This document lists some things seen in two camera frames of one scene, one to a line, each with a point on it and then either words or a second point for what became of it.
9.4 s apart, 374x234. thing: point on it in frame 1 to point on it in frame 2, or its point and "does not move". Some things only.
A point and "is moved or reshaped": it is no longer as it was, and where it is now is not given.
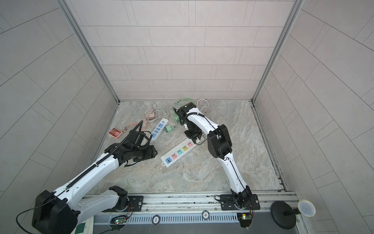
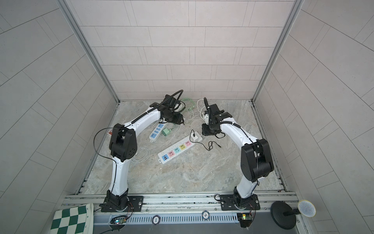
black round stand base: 283,215 does not move
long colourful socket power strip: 177,153 is moved or reshaped
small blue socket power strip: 159,129 does not move
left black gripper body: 143,153 to 173,117
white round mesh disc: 306,208 does not move
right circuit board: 245,219 does not move
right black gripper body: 193,132 to 210,128
